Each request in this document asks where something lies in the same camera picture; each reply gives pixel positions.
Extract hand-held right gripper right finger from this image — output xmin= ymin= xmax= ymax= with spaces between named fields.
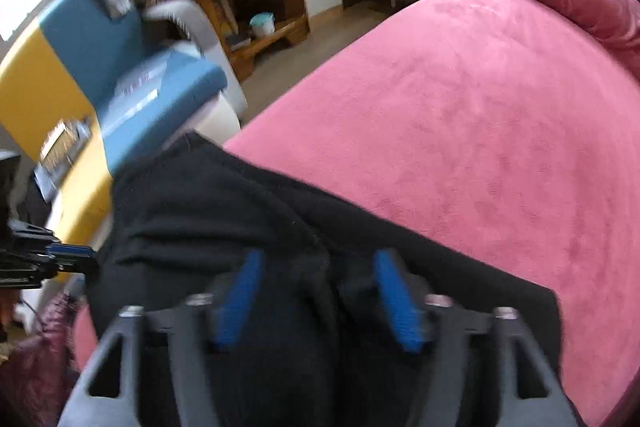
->
xmin=372 ymin=248 xmax=583 ymax=427

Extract white chair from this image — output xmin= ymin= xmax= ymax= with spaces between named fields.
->
xmin=142 ymin=0 xmax=249 ymax=145

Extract red duvet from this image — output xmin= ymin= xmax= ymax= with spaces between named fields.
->
xmin=515 ymin=0 xmax=640 ymax=82

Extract low wooden table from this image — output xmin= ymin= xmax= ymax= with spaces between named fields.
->
xmin=165 ymin=0 xmax=310 ymax=82

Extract black pants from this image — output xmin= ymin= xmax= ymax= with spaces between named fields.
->
xmin=85 ymin=132 xmax=586 ymax=427

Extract printed packet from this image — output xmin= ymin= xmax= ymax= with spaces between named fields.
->
xmin=35 ymin=117 xmax=93 ymax=202

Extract person's dark patterned clothing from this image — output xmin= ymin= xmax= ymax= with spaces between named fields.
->
xmin=0 ymin=292 xmax=91 ymax=427

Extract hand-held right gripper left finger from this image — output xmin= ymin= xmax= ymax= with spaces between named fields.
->
xmin=57 ymin=249 xmax=266 ymax=427

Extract bed with pink blanket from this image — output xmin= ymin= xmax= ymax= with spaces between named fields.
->
xmin=72 ymin=0 xmax=640 ymax=427

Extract blue and yellow chair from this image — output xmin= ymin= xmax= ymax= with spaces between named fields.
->
xmin=0 ymin=0 xmax=228 ymax=253

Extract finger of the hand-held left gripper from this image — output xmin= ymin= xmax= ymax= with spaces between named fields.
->
xmin=45 ymin=243 xmax=101 ymax=275

